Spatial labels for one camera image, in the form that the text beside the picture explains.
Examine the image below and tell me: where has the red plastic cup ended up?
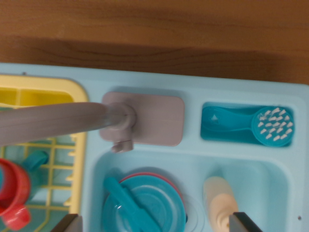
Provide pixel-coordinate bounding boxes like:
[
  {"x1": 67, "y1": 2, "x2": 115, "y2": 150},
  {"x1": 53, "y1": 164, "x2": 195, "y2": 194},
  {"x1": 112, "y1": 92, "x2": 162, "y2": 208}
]
[{"x1": 0, "y1": 158, "x2": 32, "y2": 231}]

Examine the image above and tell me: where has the yellow plastic dish rack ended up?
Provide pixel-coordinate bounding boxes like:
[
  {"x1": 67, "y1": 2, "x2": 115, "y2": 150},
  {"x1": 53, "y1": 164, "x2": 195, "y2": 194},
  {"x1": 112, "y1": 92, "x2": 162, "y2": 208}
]
[{"x1": 0, "y1": 74, "x2": 88, "y2": 216}]

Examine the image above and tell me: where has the cream detergent bottle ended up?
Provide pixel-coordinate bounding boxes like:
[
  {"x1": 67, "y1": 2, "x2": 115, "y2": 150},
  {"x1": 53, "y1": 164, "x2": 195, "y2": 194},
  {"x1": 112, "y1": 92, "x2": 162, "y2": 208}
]
[{"x1": 202, "y1": 176, "x2": 239, "y2": 232}]

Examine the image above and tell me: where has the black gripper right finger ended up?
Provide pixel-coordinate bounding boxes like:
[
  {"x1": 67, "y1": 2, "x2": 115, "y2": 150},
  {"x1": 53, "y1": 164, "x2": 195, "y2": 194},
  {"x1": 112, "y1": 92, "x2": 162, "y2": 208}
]
[{"x1": 228, "y1": 212, "x2": 263, "y2": 232}]

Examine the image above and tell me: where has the teal plastic knife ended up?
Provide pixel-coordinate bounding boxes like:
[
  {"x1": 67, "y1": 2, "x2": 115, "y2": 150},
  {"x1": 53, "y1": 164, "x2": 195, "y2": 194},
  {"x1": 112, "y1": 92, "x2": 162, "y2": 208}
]
[{"x1": 103, "y1": 177, "x2": 165, "y2": 232}]

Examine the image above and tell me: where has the red plastic plate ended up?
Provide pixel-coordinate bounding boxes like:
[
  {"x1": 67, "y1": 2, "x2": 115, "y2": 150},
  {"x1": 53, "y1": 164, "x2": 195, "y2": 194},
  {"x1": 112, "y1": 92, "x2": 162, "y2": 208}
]
[{"x1": 120, "y1": 172, "x2": 186, "y2": 213}]

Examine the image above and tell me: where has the teal plastic plate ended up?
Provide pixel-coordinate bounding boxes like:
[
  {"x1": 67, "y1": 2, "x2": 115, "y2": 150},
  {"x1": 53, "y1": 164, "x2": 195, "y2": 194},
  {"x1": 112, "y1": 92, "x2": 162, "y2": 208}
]
[{"x1": 101, "y1": 175, "x2": 187, "y2": 232}]

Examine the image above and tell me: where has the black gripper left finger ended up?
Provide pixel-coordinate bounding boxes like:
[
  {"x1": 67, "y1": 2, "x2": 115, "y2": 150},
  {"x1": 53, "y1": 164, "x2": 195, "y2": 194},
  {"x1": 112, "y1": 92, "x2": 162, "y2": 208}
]
[{"x1": 49, "y1": 214, "x2": 83, "y2": 232}]

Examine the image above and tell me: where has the light blue toy sink unit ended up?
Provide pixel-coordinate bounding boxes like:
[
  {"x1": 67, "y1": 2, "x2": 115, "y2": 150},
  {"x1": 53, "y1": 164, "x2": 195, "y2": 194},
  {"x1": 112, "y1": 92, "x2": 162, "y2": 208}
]
[{"x1": 0, "y1": 62, "x2": 309, "y2": 232}]

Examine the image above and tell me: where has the grey toy faucet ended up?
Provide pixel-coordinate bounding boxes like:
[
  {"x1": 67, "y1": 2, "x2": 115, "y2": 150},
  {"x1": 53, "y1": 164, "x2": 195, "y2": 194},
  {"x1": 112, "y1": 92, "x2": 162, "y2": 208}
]
[{"x1": 0, "y1": 101, "x2": 138, "y2": 154}]

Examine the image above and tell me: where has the teal dish brush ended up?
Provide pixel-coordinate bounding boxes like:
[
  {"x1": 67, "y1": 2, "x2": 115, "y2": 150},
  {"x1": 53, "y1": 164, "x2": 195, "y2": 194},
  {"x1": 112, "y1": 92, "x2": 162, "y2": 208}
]
[{"x1": 201, "y1": 105, "x2": 295, "y2": 147}]

